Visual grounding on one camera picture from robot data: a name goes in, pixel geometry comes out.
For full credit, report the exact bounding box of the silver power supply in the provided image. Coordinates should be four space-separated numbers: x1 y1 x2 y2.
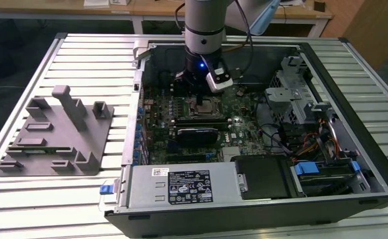
127 164 238 209

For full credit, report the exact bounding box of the small grey wrist camera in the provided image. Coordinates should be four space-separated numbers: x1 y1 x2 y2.
173 70 189 83

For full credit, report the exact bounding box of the silver metal disk bay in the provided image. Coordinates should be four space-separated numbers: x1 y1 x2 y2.
265 56 336 125

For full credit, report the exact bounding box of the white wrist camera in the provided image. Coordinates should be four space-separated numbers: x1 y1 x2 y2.
204 65 233 95

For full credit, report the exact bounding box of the tan cable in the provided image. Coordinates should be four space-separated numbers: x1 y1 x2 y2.
220 44 248 53

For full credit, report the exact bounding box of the blue case latch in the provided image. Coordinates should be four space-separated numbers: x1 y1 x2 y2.
100 181 116 195

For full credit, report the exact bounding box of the metal socket cover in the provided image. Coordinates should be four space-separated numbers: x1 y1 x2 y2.
188 96 221 118

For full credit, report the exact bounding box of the wooden cabinet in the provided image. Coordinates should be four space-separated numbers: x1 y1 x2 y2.
320 0 388 69

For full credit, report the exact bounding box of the black graphics card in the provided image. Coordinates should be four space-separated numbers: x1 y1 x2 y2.
175 126 220 147

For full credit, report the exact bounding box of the CPU socket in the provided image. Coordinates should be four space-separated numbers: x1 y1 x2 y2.
187 96 221 118

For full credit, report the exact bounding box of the black plastic shroud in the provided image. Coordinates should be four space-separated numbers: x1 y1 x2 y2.
232 154 297 201

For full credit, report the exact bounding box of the yellow wire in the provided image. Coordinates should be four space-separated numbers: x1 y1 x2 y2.
293 146 314 160

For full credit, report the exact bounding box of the black wire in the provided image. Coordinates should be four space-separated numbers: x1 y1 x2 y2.
257 123 289 156

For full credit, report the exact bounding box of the small silver heatsink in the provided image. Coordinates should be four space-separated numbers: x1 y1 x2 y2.
220 146 242 158

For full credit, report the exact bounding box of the wooden desk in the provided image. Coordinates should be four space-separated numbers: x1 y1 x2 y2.
0 0 334 38

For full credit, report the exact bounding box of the orange wire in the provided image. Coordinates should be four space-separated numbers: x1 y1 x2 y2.
326 138 342 160

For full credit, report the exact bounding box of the green motherboard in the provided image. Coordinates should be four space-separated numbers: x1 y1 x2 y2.
140 83 282 165

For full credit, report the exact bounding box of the black camera cable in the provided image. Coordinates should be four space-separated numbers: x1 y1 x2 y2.
235 0 254 78

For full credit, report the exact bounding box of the hard disk in blue carrier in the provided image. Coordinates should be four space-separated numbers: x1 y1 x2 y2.
289 161 361 197

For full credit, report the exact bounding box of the black PC case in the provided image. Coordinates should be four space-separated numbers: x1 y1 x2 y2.
103 39 388 239

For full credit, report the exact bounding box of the grey parts rack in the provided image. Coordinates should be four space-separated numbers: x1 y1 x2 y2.
0 85 116 178

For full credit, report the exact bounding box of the black expansion slot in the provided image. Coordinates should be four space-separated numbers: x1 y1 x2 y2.
165 153 205 163

